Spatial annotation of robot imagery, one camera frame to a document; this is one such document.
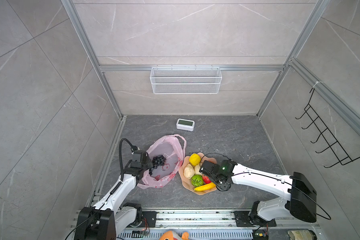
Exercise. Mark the white wire mesh basket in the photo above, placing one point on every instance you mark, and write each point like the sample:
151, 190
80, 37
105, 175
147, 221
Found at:
185, 80

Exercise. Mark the black fake grapes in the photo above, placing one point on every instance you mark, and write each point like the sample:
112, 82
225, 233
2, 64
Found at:
157, 161

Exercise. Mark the yellow fake banana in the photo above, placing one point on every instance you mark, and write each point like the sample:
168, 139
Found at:
205, 187

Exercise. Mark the yellow fake lemon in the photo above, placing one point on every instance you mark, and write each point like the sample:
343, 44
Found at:
194, 160

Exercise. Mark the black wire hook rack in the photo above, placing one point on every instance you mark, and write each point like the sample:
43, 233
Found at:
325, 135

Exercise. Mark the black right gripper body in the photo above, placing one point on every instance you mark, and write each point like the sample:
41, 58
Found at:
218, 186

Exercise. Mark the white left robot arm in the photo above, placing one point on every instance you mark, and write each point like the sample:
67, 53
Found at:
110, 216

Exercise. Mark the green fake apple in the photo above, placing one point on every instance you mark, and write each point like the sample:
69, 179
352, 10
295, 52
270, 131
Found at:
197, 181

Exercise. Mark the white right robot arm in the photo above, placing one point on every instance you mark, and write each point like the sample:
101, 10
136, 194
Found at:
296, 197

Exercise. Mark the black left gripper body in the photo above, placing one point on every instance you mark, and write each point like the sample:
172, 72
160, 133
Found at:
148, 164

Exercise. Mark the beige fake fruit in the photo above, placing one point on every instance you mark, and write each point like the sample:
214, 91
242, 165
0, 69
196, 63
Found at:
189, 171

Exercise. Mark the orange plush toy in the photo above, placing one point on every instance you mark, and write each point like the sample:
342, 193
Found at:
172, 235

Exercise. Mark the pink wavy plate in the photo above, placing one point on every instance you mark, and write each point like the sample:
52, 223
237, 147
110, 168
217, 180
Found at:
187, 182

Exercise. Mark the pink plastic shopping bag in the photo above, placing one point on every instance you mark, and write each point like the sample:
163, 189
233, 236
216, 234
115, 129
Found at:
173, 149

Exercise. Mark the white digital clock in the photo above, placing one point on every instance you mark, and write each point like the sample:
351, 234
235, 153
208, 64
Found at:
186, 125

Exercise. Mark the red fake fruit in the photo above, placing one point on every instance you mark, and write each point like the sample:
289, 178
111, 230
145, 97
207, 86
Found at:
206, 180

